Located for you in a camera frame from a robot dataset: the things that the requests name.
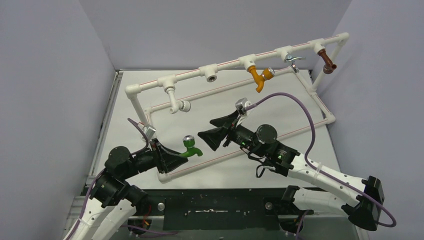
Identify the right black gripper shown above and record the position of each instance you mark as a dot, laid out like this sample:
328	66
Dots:
230	131

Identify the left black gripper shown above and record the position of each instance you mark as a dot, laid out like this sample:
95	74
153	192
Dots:
165	159

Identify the green plastic faucet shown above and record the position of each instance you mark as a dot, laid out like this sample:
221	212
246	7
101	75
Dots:
191	150

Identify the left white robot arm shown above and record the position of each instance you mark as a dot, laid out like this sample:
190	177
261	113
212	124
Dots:
111	199

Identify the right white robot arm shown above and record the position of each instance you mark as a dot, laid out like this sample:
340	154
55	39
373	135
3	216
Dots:
361	200

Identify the white plastic faucet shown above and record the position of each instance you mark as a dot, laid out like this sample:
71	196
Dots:
177	105

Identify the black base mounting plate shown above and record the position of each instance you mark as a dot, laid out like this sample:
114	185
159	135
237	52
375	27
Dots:
217	209

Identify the orange plastic faucet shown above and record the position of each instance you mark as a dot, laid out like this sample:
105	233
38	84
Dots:
259	79

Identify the chrome metal faucet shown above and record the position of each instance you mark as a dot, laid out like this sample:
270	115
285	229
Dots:
291	61

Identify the brown plastic faucet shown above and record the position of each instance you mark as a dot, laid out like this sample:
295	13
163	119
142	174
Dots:
329	66

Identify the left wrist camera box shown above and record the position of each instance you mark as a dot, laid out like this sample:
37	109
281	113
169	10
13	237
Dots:
149	131

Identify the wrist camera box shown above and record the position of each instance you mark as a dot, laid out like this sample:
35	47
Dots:
149	131
243	107

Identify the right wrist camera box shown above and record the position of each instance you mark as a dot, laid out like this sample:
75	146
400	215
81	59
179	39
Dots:
243	107

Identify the white PVC pipe frame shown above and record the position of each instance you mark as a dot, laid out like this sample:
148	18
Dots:
332	45

